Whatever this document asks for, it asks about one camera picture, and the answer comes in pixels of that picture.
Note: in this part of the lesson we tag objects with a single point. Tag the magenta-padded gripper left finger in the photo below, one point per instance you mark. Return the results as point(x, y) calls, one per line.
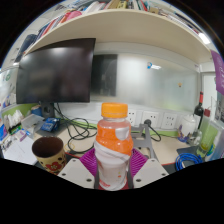
point(75, 171)

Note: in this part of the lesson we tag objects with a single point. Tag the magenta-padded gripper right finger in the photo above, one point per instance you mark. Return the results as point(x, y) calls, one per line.
point(151, 171)

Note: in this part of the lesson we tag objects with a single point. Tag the orange-capped drink bottle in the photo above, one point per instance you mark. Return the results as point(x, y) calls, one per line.
point(113, 140)

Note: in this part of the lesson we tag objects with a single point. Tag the brown floral patterned cup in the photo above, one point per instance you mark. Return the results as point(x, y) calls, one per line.
point(51, 160)

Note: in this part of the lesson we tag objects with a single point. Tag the grey metal laptop stand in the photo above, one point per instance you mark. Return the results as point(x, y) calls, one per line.
point(146, 140)

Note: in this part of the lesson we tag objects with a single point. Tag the dark blue mouse pad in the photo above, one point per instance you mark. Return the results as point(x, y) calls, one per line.
point(183, 150)

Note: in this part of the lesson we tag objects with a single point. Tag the small blue box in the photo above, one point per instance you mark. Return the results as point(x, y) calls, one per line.
point(50, 124)

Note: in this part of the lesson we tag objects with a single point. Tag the white round jar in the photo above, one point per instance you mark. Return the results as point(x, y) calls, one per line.
point(188, 126)

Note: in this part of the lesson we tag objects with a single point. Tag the white open notebook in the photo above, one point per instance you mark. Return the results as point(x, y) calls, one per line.
point(18, 150)

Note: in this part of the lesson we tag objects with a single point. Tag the green translucent cup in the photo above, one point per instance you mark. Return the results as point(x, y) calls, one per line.
point(206, 141)

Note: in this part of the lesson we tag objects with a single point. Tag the clear plastic box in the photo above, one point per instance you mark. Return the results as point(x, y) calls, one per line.
point(32, 124)

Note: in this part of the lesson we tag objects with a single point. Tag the dark wine bottle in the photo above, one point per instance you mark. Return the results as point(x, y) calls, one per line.
point(199, 111)

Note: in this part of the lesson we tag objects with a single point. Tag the black computer monitor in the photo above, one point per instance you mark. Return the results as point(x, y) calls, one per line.
point(55, 71)

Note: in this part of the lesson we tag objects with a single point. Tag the purple hanging pennant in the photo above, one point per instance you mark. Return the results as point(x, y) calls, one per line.
point(219, 73)

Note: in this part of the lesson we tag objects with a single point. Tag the rectangular ceiling light panel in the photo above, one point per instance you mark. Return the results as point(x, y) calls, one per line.
point(204, 38)

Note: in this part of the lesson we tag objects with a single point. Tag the white wall socket with plug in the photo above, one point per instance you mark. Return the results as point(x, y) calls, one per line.
point(151, 117)

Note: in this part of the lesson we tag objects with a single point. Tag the wall shelf with books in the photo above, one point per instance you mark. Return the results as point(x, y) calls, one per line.
point(126, 30)

